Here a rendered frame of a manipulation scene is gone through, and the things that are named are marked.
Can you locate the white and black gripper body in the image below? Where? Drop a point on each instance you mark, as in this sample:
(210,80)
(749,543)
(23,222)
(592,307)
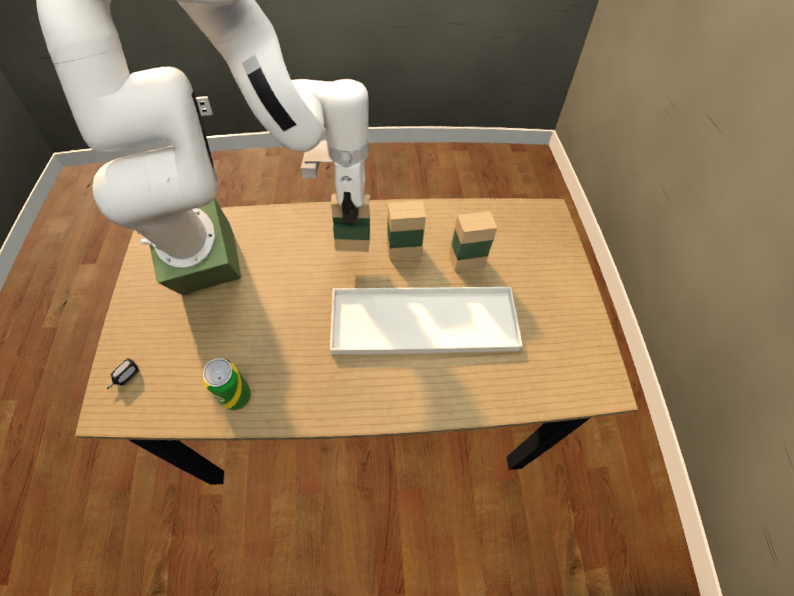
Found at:
(353,183)

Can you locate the tan box with dark green band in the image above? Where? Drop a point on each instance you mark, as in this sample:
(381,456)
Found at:
(472,240)
(405,229)
(351,237)

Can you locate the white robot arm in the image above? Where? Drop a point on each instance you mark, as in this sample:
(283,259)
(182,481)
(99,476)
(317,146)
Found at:
(116,111)

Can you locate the green drink can with yellow stripe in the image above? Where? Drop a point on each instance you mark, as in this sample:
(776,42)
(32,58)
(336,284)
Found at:
(224,381)

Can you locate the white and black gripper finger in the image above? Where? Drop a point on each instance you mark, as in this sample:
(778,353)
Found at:
(347,209)

